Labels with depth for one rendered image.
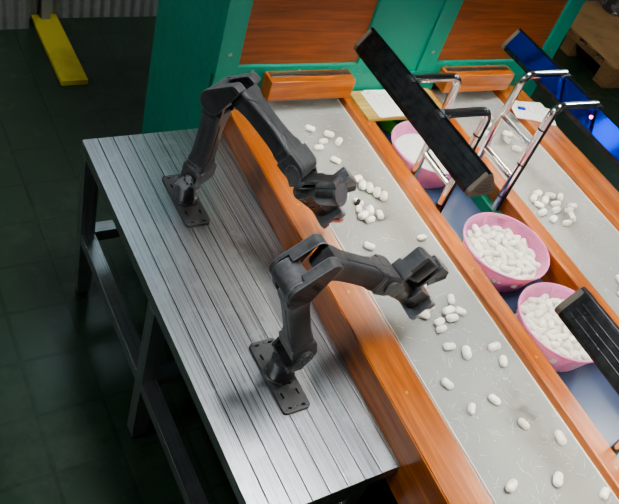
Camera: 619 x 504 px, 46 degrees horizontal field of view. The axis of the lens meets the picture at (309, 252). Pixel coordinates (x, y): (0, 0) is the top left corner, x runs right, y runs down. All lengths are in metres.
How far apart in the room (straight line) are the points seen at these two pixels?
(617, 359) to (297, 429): 0.69
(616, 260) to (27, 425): 1.85
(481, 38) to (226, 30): 0.97
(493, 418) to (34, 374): 1.42
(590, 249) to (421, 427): 0.98
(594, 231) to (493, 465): 1.02
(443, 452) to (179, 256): 0.81
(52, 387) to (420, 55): 1.61
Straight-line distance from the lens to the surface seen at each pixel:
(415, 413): 1.68
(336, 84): 2.38
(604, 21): 5.72
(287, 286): 1.39
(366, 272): 1.49
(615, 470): 1.87
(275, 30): 2.25
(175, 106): 2.61
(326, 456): 1.66
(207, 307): 1.82
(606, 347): 1.59
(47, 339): 2.55
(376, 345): 1.75
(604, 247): 2.46
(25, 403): 2.42
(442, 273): 1.68
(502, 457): 1.75
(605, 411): 2.09
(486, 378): 1.86
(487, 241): 2.23
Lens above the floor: 2.07
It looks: 44 degrees down
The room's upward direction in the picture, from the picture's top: 21 degrees clockwise
